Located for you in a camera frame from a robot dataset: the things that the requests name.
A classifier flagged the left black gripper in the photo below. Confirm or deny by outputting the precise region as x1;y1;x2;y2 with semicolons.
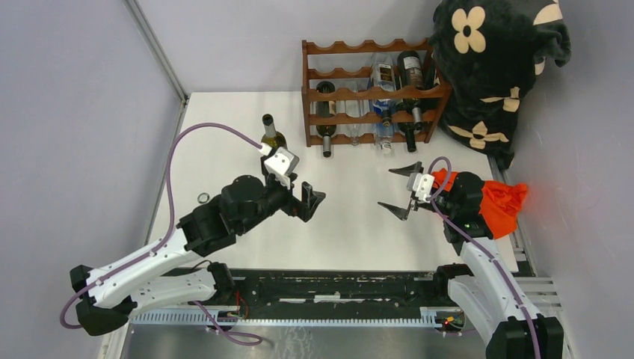
238;171;325;234

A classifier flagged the green wine bottle white label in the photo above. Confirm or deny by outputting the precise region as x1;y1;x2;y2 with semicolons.
393;99;417;153

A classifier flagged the blue square bottle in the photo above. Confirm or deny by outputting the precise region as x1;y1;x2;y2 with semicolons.
368;76;397;154

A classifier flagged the green wine bottle front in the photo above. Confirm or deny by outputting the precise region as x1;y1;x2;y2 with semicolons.
316;81;336;158

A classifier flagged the small clear glass bottle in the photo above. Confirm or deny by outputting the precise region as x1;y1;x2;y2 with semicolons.
344;79;365;146

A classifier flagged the clear bottle black cap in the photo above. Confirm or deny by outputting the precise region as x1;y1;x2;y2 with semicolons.
368;52;396;128

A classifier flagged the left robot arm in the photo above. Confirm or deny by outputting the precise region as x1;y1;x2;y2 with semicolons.
70;175;326;336

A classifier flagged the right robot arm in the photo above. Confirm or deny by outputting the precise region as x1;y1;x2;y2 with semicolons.
382;162;564;358

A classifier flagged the brown wooden wine rack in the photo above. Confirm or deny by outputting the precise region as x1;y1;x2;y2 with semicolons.
301;38;452;147

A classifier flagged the clear empty lying bottle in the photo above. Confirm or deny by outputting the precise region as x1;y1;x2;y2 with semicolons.
197;192;211;204

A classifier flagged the orange cloth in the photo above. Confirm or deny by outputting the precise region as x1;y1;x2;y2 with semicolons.
432;168;529;239

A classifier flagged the black floral blanket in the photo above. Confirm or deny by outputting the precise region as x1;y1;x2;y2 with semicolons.
429;0;571;170

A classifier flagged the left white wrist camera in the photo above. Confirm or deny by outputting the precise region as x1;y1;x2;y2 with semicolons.
259;143;300;189

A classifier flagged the black mounting rail base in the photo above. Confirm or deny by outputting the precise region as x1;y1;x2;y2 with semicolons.
141;266;481;328

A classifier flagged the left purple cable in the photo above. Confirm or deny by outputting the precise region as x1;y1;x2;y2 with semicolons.
59;123;263;346

